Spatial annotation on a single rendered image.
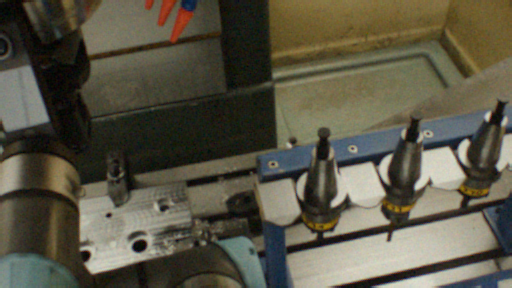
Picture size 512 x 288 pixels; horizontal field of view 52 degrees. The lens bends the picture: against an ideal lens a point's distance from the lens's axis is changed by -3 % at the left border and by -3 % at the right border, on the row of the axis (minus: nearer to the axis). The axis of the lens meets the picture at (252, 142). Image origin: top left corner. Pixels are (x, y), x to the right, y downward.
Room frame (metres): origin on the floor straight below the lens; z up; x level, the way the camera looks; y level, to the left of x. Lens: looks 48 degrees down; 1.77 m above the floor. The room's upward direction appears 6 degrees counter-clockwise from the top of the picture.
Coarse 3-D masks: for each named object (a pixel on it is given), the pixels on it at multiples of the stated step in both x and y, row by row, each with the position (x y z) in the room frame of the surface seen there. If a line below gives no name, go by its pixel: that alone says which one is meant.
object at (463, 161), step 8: (464, 144) 0.46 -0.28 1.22; (464, 152) 0.44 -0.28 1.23; (504, 152) 0.44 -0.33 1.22; (464, 160) 0.43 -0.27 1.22; (504, 160) 0.42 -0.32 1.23; (464, 168) 0.42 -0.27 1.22; (472, 168) 0.42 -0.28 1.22; (480, 168) 0.41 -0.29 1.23; (488, 168) 0.41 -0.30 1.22; (496, 168) 0.41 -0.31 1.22; (472, 176) 0.42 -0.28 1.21; (480, 176) 0.41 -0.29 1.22; (488, 176) 0.41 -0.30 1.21; (496, 176) 0.41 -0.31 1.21; (480, 184) 0.41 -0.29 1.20
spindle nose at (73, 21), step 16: (48, 0) 0.44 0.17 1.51; (64, 0) 0.45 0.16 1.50; (80, 0) 0.46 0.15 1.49; (96, 0) 0.48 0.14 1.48; (0, 16) 0.42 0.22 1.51; (32, 16) 0.43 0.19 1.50; (48, 16) 0.44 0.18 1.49; (64, 16) 0.44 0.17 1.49; (80, 16) 0.46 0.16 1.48; (32, 32) 0.43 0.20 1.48; (48, 32) 0.44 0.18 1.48; (64, 32) 0.44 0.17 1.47
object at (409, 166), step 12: (420, 132) 0.43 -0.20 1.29; (408, 144) 0.41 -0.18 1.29; (420, 144) 0.41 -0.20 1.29; (396, 156) 0.42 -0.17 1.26; (408, 156) 0.41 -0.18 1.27; (420, 156) 0.41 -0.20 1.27; (396, 168) 0.41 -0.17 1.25; (408, 168) 0.41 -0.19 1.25; (420, 168) 0.41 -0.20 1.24; (396, 180) 0.41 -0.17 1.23; (408, 180) 0.40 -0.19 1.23
